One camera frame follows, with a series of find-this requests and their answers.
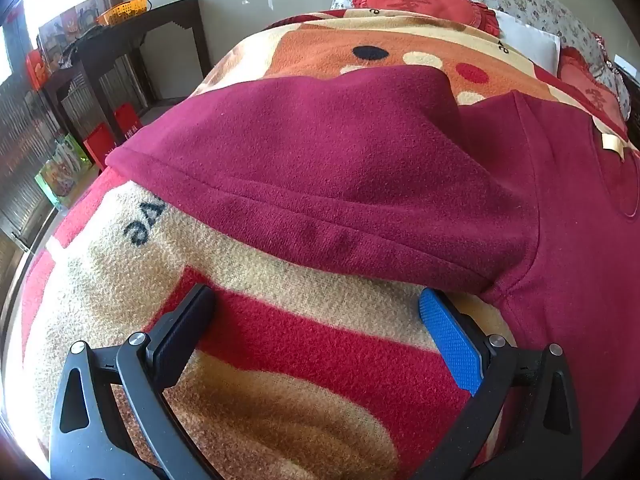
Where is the dark bed headboard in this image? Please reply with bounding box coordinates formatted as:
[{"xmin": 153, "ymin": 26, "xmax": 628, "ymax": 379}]
[{"xmin": 612, "ymin": 55, "xmax": 640, "ymax": 136}]

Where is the printed fleece blanket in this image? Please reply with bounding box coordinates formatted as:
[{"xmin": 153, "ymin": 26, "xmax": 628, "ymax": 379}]
[{"xmin": 5, "ymin": 7, "xmax": 640, "ymax": 480}]

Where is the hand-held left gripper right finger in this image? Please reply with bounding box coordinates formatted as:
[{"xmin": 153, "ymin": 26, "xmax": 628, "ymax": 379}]
[{"xmin": 410, "ymin": 287, "xmax": 583, "ymax": 480}]

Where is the colourful printed gift box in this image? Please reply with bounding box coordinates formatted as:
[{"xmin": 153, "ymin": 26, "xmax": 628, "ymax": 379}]
[{"xmin": 37, "ymin": 0, "xmax": 98, "ymax": 61}]

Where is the maroon fleece sweater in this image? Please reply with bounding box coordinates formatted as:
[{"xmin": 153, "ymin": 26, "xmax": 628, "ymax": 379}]
[{"xmin": 105, "ymin": 65, "xmax": 640, "ymax": 461}]

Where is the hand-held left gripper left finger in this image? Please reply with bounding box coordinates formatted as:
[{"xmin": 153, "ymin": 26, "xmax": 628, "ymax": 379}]
[{"xmin": 49, "ymin": 283, "xmax": 221, "ymax": 480}]

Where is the red round frilled cushion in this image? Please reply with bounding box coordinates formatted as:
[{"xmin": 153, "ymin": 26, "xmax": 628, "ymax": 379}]
[
  {"xmin": 350, "ymin": 0, "xmax": 501, "ymax": 36},
  {"xmin": 557, "ymin": 47, "xmax": 631, "ymax": 131}
]

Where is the dark wooden side table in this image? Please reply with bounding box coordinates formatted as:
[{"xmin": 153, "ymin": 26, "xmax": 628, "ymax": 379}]
[{"xmin": 40, "ymin": 0, "xmax": 213, "ymax": 146}]

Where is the red box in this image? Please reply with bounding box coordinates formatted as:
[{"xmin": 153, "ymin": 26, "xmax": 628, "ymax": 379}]
[{"xmin": 25, "ymin": 50, "xmax": 51, "ymax": 91}]

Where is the orange plastic basket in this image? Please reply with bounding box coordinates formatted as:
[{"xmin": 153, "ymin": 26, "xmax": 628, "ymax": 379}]
[{"xmin": 96, "ymin": 0, "xmax": 151, "ymax": 26}]

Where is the red gift bag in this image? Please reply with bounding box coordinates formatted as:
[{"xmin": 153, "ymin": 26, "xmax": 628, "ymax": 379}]
[
  {"xmin": 114, "ymin": 102, "xmax": 143, "ymax": 143},
  {"xmin": 82, "ymin": 122, "xmax": 118, "ymax": 171}
]

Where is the green printed box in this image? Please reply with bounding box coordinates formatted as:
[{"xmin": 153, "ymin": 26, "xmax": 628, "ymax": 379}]
[{"xmin": 34, "ymin": 132, "xmax": 96, "ymax": 211}]

